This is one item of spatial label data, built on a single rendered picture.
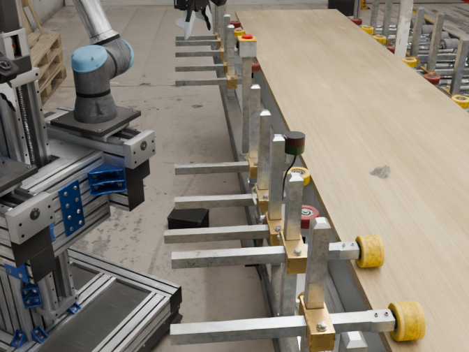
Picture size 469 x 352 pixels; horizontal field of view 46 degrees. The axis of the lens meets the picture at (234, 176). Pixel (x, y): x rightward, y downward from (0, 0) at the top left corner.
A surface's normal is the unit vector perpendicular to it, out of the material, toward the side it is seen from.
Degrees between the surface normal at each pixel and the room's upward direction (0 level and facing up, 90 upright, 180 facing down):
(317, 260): 90
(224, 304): 0
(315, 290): 90
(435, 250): 0
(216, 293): 0
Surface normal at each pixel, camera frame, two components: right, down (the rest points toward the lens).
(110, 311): 0.00, -0.88
